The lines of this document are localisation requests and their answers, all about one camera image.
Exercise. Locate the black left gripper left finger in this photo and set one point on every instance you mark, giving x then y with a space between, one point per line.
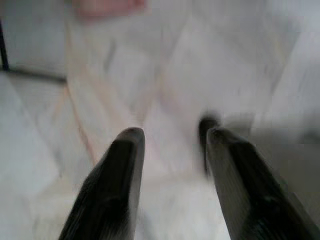
112 187

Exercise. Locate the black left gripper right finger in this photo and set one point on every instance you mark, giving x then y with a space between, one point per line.
250 195

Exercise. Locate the red plastic stool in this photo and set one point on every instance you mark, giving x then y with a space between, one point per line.
110 6

